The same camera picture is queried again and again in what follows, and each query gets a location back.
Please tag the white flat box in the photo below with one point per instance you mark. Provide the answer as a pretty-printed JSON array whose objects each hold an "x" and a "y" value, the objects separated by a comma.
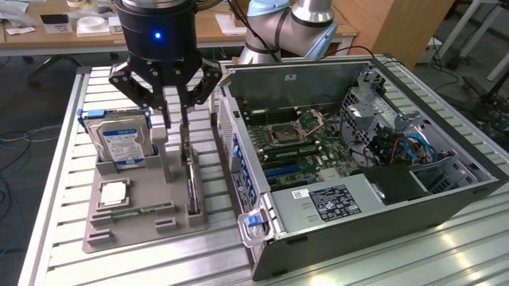
[{"x": 94, "y": 32}]

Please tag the white paper card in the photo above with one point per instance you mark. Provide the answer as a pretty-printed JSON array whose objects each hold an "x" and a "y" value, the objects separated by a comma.
[{"x": 21, "y": 30}]

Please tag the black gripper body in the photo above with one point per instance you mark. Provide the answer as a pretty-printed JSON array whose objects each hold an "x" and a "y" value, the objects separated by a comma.
[{"x": 160, "y": 44}]

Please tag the white tape roll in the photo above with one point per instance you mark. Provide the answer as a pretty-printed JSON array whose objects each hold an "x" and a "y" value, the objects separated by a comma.
[{"x": 91, "y": 22}]

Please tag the black open PC case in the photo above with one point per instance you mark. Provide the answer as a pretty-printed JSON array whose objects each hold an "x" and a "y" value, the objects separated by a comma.
[{"x": 359, "y": 238}]

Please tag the tall metal disk bay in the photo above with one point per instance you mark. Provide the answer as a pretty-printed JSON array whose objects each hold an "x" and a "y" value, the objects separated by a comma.
[{"x": 369, "y": 119}]

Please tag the beige tape roll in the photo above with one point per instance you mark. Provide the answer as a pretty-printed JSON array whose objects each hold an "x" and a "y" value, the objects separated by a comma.
[{"x": 75, "y": 3}]

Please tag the green RAM stick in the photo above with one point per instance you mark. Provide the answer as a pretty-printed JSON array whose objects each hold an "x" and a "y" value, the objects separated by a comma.
[{"x": 135, "y": 211}]

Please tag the silver CPU chip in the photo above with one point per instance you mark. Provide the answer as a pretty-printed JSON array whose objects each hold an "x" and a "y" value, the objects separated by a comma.
[{"x": 113, "y": 194}]

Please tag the small white box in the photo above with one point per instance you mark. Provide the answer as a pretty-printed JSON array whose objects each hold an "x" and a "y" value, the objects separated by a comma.
[{"x": 115, "y": 26}]

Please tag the grey parts rack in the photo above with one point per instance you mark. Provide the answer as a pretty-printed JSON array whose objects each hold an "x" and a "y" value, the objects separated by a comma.
[{"x": 160, "y": 232}]

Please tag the metal socket cover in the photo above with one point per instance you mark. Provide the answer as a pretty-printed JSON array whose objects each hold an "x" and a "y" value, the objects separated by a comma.
[{"x": 320, "y": 116}]

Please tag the clear plastic bag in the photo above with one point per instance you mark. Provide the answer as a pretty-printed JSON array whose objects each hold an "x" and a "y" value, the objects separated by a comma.
[{"x": 17, "y": 13}]

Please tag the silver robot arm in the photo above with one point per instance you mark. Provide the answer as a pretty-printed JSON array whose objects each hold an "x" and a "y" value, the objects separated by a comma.
[{"x": 278, "y": 26}]

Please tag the blue expansion slot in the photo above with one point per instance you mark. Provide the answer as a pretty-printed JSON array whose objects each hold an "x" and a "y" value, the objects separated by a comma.
[{"x": 282, "y": 170}]

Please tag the hard disk in blue caddy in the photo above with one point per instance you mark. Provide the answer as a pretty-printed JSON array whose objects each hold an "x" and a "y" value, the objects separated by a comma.
[{"x": 119, "y": 143}]

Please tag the grey power supply unit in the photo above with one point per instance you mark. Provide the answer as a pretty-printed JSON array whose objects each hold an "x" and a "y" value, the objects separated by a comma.
[{"x": 302, "y": 208}]

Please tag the black chair base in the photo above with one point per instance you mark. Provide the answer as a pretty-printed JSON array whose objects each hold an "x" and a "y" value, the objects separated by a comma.
[{"x": 54, "y": 65}]

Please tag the low metal disk bay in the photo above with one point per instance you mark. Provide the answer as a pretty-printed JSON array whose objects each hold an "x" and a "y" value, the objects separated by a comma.
[{"x": 449, "y": 175}]

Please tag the white paper stack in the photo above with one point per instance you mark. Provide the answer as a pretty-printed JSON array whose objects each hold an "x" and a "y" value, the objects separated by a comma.
[{"x": 230, "y": 25}]

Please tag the CPU socket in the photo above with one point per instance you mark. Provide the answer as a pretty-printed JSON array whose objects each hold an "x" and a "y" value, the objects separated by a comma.
[{"x": 286, "y": 135}]

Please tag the silver chipset heatsink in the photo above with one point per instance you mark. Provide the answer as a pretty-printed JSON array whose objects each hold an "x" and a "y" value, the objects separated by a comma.
[{"x": 327, "y": 174}]

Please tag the graphics card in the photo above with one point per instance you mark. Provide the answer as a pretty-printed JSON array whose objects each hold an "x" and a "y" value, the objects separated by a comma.
[{"x": 194, "y": 184}]

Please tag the wooden cabinet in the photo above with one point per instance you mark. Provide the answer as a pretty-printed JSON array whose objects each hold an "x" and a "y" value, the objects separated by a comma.
[{"x": 397, "y": 24}]

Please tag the white box black top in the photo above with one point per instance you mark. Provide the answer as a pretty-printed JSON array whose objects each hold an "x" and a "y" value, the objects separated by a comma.
[{"x": 55, "y": 24}]

